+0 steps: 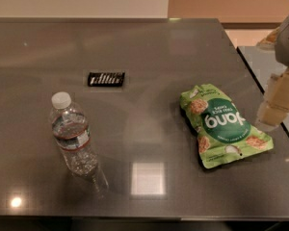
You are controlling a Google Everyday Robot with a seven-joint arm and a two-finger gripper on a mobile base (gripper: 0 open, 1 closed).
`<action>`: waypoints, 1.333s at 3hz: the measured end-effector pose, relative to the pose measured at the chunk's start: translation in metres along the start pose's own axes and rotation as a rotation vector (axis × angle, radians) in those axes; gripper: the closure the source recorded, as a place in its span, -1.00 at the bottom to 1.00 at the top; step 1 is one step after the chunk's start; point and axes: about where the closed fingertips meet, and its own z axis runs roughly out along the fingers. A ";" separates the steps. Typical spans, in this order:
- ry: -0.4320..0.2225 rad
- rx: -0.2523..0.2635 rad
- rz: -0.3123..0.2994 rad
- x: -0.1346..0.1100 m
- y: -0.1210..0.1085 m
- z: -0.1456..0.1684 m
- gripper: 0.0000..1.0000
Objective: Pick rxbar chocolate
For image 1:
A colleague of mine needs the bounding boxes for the clear plastic water bottle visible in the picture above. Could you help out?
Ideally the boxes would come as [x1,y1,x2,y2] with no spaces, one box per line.
[49,91,98,176]

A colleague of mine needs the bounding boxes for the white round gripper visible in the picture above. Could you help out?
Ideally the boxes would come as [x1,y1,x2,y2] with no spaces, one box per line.
[255,14,289,132]

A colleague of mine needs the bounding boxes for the black rxbar chocolate bar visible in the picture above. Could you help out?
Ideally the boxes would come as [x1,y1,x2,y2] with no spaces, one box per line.
[88,72,125,88]

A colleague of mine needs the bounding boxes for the green dang rice chips bag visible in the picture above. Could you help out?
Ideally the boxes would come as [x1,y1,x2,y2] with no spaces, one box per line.
[179,84,274,169]

